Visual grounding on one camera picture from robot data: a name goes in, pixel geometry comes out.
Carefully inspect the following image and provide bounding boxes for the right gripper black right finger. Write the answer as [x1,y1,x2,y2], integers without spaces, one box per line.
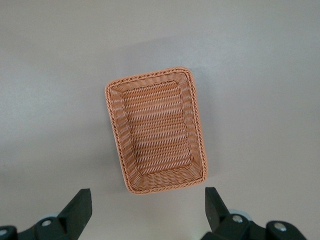
[202,186,307,240]

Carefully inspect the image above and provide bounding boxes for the brown woven rectangular basket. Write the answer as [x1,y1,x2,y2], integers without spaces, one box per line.
[104,66,209,197]

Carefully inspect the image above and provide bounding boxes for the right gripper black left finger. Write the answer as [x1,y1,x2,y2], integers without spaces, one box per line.
[0,188,93,240]

